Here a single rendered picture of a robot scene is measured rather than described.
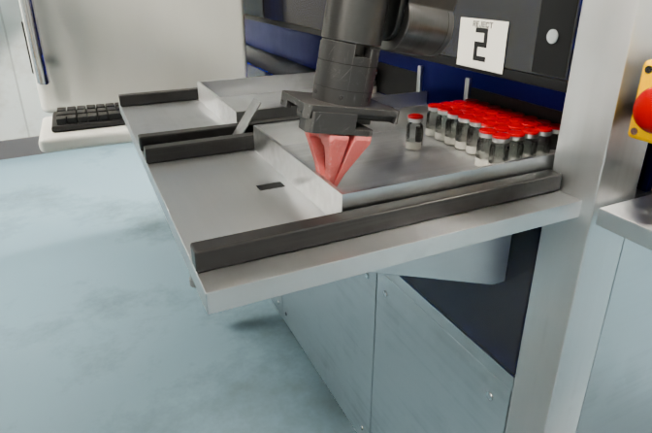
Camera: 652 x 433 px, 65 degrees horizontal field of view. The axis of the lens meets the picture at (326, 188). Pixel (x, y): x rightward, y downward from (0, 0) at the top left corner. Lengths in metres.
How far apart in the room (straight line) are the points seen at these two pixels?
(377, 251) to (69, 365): 1.48
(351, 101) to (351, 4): 0.08
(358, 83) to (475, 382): 0.52
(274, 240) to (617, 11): 0.38
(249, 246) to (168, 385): 1.26
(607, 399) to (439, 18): 0.56
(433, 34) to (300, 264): 0.25
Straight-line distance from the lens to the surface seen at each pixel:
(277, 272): 0.42
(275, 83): 1.06
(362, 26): 0.47
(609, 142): 0.58
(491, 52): 0.68
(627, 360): 0.82
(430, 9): 0.52
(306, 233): 0.44
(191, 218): 0.52
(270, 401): 1.56
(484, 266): 0.68
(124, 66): 1.35
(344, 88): 0.48
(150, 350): 1.80
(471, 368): 0.84
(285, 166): 0.60
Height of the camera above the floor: 1.10
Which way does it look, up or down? 22 degrees down
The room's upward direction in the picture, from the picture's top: straight up
